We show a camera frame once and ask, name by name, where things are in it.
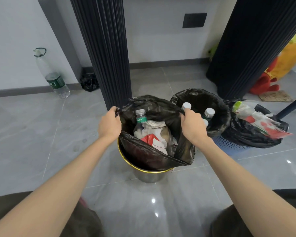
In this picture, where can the person's left hand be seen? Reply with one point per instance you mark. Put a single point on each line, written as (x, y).
(109, 125)

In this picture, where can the person's right hand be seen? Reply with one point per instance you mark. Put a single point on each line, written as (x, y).
(193, 125)

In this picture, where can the black garbage bag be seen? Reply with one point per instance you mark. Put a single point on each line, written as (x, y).
(143, 155)
(219, 120)
(241, 135)

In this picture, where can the blue mesh plastic bin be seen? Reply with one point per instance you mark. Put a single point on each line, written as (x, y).
(227, 145)

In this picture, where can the black bin with gold rim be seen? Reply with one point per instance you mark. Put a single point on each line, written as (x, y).
(148, 177)

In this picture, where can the person's left forearm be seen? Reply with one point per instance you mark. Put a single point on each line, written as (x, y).
(51, 194)

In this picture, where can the person's right forearm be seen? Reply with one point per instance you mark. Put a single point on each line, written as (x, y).
(249, 194)

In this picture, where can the person's left pink shoe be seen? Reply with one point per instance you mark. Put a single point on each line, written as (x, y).
(83, 202)

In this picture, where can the person's left leg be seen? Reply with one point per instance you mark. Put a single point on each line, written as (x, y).
(88, 224)

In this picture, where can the white capped clear bottle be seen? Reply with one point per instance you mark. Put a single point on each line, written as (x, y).
(186, 105)
(209, 113)
(205, 122)

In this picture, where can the green label plastic bottle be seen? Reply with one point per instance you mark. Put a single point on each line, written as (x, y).
(140, 120)

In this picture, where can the crumpled white paper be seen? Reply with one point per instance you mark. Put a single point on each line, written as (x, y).
(155, 125)

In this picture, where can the small crumpled black bag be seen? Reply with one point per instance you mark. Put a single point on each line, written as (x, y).
(90, 82)

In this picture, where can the white green plastic packaging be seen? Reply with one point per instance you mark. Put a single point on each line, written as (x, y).
(244, 107)

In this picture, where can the large clear water bottle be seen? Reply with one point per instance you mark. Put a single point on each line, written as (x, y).
(55, 81)

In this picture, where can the red white snack wrapper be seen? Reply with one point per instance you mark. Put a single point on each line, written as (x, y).
(271, 128)

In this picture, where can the red plush toy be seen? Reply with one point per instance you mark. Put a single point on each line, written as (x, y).
(261, 85)

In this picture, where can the cream cushioned chair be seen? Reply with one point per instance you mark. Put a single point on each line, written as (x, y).
(291, 107)

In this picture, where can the yellow plush toy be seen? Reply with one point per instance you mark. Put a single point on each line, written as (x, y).
(288, 59)

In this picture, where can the black wall outlet panel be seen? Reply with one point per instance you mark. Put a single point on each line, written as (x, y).
(194, 20)

